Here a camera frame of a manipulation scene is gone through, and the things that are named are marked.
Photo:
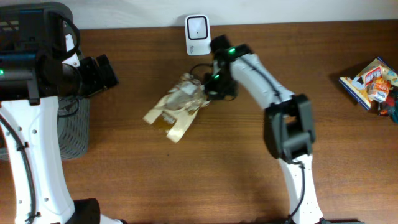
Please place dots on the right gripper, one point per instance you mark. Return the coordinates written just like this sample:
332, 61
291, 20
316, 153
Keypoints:
216, 88

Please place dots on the brown cookie snack pouch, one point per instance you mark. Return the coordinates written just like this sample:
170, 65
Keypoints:
175, 111

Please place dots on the yellow wet wipes pack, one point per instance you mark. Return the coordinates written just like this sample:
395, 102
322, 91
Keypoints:
357, 86

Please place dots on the orange tissue pack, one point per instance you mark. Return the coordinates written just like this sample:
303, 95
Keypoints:
378, 89

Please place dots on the black red snack packet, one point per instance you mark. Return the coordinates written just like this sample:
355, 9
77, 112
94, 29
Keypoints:
389, 106

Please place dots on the blue mouthwash bottle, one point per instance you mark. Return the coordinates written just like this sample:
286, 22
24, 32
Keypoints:
394, 115

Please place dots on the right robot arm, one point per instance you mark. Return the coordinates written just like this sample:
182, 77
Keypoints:
289, 131

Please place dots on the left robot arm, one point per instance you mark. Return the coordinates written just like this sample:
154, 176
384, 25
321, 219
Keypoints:
41, 63

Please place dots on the white barcode scanner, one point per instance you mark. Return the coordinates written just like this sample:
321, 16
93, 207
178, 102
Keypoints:
197, 35

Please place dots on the dark grey plastic basket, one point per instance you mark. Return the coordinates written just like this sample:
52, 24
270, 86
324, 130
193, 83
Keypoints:
73, 133

